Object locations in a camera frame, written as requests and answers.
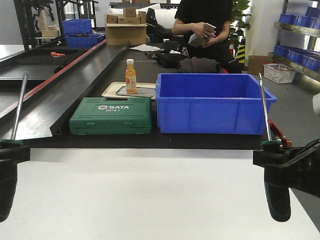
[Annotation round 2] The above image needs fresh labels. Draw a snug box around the black metal angled rail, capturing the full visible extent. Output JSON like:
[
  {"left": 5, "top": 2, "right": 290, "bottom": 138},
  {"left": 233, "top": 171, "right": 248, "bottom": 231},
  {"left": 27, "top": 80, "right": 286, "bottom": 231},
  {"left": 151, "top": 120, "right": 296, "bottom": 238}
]
[{"left": 15, "top": 41, "right": 129, "bottom": 140}]

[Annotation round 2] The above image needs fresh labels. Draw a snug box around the blue crate lower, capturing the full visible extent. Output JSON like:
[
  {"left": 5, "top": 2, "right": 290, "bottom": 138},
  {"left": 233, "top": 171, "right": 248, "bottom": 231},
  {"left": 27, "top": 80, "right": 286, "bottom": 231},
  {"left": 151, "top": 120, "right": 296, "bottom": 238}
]
[{"left": 65, "top": 34, "right": 105, "bottom": 49}]

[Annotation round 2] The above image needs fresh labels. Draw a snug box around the yellow black traffic cone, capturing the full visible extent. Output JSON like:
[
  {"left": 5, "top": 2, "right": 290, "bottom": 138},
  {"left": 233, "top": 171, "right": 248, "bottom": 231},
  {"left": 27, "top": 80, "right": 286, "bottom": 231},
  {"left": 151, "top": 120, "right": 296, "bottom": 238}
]
[{"left": 236, "top": 37, "right": 246, "bottom": 70}]

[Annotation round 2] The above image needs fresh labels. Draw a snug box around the orange handled tool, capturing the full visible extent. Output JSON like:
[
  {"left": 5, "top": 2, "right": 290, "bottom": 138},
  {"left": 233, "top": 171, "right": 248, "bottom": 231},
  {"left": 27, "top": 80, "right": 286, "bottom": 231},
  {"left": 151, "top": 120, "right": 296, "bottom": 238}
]
[{"left": 50, "top": 51, "right": 65, "bottom": 57}]

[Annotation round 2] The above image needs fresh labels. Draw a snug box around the orange juice bottle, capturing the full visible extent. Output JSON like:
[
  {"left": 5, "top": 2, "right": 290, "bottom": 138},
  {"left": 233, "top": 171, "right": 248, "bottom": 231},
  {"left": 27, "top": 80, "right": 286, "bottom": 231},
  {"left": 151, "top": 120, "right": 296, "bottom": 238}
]
[{"left": 125, "top": 58, "right": 137, "bottom": 94}]

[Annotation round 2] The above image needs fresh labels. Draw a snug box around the green black screwdriver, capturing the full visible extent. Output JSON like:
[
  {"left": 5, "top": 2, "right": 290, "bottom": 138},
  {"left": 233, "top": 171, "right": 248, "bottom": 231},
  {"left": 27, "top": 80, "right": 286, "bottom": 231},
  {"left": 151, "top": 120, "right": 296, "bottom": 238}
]
[
  {"left": 258, "top": 72, "right": 292, "bottom": 223},
  {"left": 0, "top": 71, "right": 29, "bottom": 223}
]

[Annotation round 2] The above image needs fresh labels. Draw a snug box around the large cardboard box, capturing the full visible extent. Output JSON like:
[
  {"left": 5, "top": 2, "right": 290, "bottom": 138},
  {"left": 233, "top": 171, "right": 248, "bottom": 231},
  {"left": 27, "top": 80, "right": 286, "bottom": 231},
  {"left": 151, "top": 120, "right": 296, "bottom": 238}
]
[{"left": 105, "top": 23, "right": 147, "bottom": 46}]

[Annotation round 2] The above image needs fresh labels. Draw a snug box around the dark grey folded cloth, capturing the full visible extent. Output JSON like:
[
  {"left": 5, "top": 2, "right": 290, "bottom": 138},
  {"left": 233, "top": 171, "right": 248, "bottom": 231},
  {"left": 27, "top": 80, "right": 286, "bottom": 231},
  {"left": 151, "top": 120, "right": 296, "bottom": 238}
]
[{"left": 178, "top": 57, "right": 221, "bottom": 73}]

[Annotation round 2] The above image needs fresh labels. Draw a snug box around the red white traffic cone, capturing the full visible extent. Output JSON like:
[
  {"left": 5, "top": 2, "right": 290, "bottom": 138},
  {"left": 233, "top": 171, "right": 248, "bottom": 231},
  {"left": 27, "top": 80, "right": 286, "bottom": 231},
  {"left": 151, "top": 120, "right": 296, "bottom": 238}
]
[{"left": 228, "top": 40, "right": 235, "bottom": 56}]

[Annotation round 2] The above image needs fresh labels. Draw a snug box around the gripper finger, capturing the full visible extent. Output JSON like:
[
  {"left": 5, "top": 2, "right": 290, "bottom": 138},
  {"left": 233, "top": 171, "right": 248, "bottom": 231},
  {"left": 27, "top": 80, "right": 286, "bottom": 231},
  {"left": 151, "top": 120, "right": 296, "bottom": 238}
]
[{"left": 0, "top": 145, "right": 30, "bottom": 166}]

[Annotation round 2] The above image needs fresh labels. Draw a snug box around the white printed basket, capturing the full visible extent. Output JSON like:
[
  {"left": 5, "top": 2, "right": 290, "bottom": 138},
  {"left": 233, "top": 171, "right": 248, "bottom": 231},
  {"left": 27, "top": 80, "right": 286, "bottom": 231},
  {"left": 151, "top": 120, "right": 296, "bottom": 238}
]
[{"left": 263, "top": 63, "right": 296, "bottom": 84}]

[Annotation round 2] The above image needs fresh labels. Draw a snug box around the black bag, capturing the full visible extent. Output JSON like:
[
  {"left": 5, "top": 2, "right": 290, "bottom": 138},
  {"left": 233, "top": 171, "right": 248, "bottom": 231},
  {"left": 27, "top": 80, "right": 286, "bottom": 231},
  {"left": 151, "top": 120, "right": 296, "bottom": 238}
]
[{"left": 155, "top": 52, "right": 189, "bottom": 69}]

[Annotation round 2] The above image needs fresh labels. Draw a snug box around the large blue plastic bin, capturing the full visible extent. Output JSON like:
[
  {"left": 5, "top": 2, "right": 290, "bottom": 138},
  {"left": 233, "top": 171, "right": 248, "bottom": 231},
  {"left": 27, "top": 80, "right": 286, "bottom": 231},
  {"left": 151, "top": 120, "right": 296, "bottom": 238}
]
[{"left": 155, "top": 73, "right": 266, "bottom": 135}]

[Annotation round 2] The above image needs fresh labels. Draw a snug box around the beige plastic tray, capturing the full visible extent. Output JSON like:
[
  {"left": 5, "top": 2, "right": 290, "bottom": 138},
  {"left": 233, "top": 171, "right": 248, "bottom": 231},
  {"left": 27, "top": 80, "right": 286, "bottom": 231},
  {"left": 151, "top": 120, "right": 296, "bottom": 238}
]
[{"left": 101, "top": 82, "right": 156, "bottom": 101}]

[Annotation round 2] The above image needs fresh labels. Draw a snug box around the person in black shirt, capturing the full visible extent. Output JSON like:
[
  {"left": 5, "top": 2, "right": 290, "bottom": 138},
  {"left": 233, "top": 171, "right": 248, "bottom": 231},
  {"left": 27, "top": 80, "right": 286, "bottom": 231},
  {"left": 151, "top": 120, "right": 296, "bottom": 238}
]
[{"left": 171, "top": 0, "right": 242, "bottom": 74}]

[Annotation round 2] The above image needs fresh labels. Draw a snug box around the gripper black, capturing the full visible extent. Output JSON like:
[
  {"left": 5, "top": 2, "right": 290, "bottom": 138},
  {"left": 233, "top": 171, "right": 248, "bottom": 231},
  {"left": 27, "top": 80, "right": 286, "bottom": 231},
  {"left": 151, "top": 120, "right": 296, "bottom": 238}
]
[{"left": 253, "top": 139, "right": 320, "bottom": 197}]

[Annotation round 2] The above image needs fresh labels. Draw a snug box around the green potted plant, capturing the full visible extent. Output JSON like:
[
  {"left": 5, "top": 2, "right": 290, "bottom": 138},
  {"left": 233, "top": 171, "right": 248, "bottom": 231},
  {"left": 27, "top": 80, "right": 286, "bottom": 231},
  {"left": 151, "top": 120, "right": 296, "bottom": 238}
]
[{"left": 228, "top": 0, "right": 252, "bottom": 50}]

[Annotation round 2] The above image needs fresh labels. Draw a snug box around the brown cardboard box floor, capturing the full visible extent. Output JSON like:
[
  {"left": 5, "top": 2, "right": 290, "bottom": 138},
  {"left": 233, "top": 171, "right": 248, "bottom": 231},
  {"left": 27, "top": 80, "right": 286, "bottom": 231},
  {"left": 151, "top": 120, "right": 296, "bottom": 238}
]
[{"left": 247, "top": 55, "right": 273, "bottom": 75}]

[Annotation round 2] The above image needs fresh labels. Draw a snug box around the green SATA tool case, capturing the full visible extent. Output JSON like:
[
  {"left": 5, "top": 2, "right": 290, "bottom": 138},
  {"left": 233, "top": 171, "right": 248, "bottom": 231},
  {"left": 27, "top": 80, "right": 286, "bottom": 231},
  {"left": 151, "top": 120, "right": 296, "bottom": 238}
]
[{"left": 69, "top": 97, "right": 152, "bottom": 136}]

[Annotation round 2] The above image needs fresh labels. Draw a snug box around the blue crate upper stacked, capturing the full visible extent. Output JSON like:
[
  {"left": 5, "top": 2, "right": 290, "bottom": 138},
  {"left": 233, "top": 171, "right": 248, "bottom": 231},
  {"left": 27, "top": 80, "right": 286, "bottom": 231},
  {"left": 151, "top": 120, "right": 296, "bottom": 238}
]
[{"left": 62, "top": 19, "right": 93, "bottom": 36}]

